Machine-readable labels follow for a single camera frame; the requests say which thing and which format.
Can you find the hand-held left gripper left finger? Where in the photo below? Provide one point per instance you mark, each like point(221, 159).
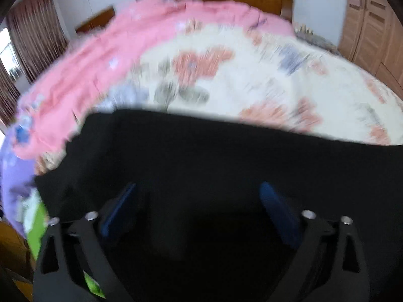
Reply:
point(119, 210)

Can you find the black pants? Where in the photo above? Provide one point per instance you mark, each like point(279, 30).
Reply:
point(204, 163)

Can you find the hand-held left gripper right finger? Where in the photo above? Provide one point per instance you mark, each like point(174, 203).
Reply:
point(280, 217)

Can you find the purple floral bedsheet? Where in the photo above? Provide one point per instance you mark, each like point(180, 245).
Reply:
point(12, 176)

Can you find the floral blanket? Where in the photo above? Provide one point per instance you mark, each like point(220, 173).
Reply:
point(252, 78)

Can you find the nightstand with floral cover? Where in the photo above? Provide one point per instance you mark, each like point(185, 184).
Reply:
point(311, 37)

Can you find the brown wooden cabinet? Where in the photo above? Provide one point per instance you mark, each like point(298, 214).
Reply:
point(94, 22)

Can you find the red patterned curtain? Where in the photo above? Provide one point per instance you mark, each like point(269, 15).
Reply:
point(31, 37)

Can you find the green bag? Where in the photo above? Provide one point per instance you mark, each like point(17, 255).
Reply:
point(36, 223)

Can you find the pink quilt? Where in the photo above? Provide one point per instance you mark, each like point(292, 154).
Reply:
point(110, 69)

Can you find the light wooden wardrobe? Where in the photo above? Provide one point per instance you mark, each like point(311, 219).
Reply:
point(371, 22)

